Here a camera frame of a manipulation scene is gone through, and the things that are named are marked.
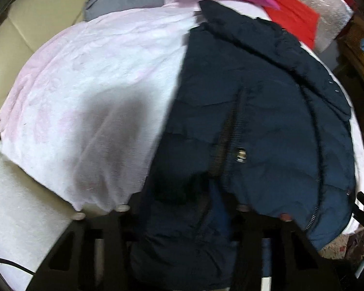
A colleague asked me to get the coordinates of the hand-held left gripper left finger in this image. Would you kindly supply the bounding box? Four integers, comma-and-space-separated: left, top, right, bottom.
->
26, 194, 146, 291

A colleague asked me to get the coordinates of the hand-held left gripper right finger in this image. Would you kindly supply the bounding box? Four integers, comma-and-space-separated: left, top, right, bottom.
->
212, 185, 343, 291

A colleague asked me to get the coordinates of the navy blue padded jacket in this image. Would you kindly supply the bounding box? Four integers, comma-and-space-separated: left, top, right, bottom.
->
129, 0, 357, 291

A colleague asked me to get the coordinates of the floral paper bag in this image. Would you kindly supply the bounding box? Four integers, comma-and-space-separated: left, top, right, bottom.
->
320, 229, 364, 261

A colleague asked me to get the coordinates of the white fleece cover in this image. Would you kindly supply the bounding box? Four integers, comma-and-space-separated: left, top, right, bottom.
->
0, 136, 79, 291

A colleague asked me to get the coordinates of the pale pink fleece blanket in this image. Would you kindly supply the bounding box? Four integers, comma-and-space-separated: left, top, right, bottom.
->
0, 0, 364, 237

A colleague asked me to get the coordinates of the wicker basket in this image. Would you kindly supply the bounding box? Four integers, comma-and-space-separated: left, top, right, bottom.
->
341, 15, 364, 82

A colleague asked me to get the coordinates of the red cushion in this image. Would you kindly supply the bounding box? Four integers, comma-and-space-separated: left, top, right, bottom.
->
262, 0, 320, 49

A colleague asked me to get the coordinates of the silver foil insulation board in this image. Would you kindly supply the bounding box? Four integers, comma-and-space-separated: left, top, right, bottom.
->
252, 0, 355, 53

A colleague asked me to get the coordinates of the cream leather sofa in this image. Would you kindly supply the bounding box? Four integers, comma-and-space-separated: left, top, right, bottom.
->
0, 0, 100, 137

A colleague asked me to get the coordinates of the black cable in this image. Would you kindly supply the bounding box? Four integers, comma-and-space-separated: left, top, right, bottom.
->
0, 257, 37, 276

